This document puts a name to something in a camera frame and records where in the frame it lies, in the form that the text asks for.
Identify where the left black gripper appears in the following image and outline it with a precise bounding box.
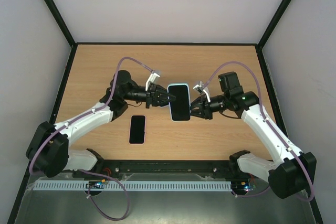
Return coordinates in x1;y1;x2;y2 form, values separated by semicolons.
123;85;176;110

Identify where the light blue phone case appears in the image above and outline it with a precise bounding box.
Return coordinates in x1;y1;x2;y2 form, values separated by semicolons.
167;83;191;122

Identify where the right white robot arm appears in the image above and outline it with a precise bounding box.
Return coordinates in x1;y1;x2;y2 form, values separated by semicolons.
191;72;317;199

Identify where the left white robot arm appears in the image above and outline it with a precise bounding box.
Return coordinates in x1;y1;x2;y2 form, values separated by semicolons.
26;70;176;177

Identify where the phone in pink case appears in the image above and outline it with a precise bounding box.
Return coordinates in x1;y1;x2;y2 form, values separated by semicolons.
129;115;146;144

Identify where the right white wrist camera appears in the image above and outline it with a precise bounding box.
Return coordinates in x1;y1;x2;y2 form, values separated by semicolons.
193;81;211;102

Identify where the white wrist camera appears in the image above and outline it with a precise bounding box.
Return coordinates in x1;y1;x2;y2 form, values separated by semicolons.
145;70;161;91
193;81;211;102

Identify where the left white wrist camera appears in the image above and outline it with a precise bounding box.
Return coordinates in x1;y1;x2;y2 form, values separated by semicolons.
145;70;161;91

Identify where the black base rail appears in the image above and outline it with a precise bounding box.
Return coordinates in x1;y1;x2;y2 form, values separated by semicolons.
72;158;259;180

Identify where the black aluminium frame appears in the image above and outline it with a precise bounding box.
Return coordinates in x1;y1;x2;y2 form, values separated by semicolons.
6;0;325;224

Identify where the grey slotted cable duct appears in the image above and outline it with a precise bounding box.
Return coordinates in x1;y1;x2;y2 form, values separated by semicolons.
32;180;232;191

